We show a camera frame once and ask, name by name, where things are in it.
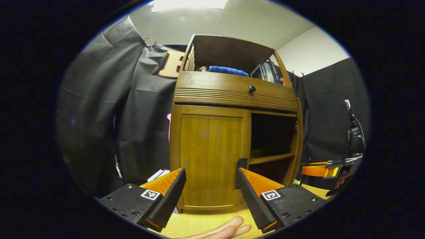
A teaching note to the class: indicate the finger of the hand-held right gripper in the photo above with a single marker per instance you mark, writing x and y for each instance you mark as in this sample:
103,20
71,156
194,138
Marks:
315,170

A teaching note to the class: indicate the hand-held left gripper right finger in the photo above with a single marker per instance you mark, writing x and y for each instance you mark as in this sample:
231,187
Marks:
252,202

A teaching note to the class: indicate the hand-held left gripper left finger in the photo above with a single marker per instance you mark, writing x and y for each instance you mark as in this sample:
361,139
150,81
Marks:
167,202

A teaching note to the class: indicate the wooden double-door shoe cabinet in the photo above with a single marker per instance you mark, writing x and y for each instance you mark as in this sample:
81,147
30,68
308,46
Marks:
229,49

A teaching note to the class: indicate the wooden inner cabinet shelf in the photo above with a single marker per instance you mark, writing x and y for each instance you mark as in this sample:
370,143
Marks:
269,158

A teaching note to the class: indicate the metal door hinge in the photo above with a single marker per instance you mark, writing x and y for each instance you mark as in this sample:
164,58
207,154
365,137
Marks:
295,126

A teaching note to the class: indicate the wooden cabinet drawer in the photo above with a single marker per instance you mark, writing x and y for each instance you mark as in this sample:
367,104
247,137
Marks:
215,84

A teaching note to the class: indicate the white cover book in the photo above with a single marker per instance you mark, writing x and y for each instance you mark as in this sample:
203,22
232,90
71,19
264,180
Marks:
156,176

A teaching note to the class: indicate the black backdrop cloth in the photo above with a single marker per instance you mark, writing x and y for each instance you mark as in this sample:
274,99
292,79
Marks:
142,116

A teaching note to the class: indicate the black book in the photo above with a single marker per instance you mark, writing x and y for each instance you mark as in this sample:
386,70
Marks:
277,73

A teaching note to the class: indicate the grey book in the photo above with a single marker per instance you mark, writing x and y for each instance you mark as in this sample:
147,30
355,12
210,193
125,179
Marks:
268,73

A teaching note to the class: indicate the dark blue book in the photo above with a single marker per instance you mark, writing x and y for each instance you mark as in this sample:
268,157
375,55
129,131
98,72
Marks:
258,72

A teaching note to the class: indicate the folded blue towel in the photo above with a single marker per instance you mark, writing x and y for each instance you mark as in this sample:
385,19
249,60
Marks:
229,70

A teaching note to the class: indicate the small pale object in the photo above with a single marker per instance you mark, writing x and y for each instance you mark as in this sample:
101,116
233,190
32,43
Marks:
203,68

